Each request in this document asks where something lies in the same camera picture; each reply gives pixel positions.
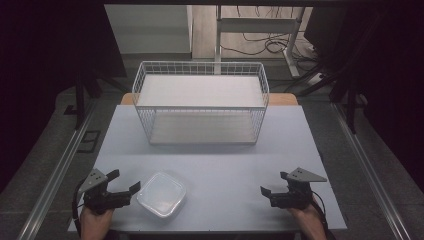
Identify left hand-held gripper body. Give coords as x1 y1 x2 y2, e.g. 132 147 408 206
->
78 168 123 215

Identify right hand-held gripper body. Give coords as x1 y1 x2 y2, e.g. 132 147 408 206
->
270 166 328 211

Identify clear plastic container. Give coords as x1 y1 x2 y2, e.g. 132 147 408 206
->
136 171 188 220

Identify person's right hand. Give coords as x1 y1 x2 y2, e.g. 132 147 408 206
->
287 195 322 225

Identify person's left hand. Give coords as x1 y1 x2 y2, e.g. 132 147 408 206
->
79 203 115 234

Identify black floor plate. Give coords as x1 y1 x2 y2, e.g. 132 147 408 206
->
77 129 102 155

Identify wooden board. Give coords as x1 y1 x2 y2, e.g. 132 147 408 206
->
119 92 300 107

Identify black metal stand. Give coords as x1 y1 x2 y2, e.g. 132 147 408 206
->
294 13 384 135
63 68 129 132

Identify white power strip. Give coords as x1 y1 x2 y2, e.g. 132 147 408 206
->
304 71 325 88

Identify dark curtain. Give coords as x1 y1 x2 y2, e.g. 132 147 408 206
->
303 3 424 193
0 0 128 194

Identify white cabinet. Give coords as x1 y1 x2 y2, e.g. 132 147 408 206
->
104 4 194 61

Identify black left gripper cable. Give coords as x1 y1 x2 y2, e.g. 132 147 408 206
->
71 178 86 238

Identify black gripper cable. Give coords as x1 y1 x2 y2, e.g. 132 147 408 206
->
71 178 86 238
311 190 336 240

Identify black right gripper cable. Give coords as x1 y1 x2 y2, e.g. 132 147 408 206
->
311 190 336 240

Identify aluminium rail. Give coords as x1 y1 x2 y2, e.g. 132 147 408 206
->
15 99 98 240
330 102 412 240

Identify white wire basket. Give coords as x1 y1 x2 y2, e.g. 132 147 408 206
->
131 60 271 146

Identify black floor cables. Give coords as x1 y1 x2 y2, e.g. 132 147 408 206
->
219 5 318 62

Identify white desk frame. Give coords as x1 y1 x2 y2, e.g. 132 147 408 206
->
214 4 307 80

